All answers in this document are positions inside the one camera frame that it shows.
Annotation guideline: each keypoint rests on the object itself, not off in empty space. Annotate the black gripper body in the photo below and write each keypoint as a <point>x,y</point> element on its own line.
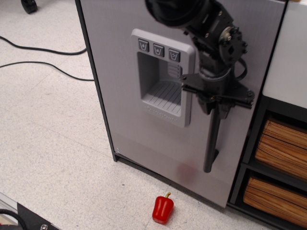
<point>223,89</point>

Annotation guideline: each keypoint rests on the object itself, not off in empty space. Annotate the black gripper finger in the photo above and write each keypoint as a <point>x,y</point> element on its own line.
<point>205,103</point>
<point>224,109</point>

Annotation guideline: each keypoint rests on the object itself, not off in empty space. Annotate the black fridge door handle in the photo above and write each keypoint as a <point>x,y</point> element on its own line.
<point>211,141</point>

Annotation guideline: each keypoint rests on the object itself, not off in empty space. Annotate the grey toy fridge door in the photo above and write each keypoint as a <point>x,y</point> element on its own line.
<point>176,153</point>

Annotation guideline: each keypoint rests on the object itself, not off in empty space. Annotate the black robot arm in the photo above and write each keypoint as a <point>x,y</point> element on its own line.
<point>220,48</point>

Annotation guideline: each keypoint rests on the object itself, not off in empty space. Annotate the dark grey fridge cabinet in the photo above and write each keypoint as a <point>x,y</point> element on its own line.
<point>260,22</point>

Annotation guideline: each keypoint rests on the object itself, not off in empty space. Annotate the grey water dispenser panel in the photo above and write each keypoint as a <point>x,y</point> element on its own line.
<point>160,64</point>

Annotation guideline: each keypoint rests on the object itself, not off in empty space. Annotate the white countertop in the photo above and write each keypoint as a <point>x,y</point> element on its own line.
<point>287,77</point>

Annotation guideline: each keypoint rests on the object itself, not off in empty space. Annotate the red toy bell pepper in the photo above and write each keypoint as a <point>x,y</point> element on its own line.
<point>162,208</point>

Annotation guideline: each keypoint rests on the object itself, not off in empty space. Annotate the black caster wheel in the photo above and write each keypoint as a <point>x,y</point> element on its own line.
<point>29,6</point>

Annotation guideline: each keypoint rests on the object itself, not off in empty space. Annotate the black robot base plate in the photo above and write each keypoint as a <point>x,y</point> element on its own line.
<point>26,220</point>

